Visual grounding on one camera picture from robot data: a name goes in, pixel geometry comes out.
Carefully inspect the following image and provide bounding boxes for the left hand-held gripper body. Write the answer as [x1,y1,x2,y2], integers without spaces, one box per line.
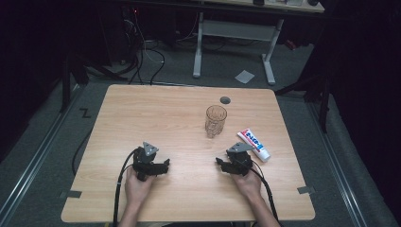
[131,141,166,183]

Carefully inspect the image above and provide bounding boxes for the person's right hand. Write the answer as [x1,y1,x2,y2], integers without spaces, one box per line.
[231,168,263,201]

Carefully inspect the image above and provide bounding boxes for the desk with white legs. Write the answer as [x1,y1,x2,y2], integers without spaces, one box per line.
[192,0,325,86]

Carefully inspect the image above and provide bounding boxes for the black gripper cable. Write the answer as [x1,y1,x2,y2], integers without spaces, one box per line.
[112,147,140,227]
[250,159,282,227]

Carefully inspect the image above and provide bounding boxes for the metal floor rail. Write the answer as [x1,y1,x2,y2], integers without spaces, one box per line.
[305,99,369,227]
[0,84,83,219]

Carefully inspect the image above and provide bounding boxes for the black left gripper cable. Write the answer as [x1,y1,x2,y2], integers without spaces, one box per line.
[112,147,140,227]

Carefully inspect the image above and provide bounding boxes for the person's left hand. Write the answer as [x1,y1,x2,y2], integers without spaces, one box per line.
[124,171,158,206]

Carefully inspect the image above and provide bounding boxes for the white toothpaste tube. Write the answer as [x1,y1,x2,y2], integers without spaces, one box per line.
[236,128,272,164]

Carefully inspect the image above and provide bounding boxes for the thin black floor cable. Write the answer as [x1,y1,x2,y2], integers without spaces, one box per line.
[71,127,95,176]

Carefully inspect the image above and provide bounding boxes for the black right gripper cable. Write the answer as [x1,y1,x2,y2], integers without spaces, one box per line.
[250,159,282,227]

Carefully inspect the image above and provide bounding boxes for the grey paper sheet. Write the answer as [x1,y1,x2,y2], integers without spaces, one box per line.
[234,69,256,85]

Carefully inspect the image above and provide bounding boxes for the black metal stand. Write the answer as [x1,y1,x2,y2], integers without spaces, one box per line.
[273,70,333,134]
[59,51,129,114]

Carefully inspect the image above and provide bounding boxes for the grey tape piece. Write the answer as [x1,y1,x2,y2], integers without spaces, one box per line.
[296,185,316,195]
[60,189,83,200]

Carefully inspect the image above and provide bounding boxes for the clear ribbed glass cup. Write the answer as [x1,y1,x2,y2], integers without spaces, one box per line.
[204,104,229,139]

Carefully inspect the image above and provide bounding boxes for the black floor cables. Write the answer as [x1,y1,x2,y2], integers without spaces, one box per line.
[124,37,166,86]

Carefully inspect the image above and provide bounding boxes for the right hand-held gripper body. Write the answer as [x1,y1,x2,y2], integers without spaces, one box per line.
[225,141,255,177]

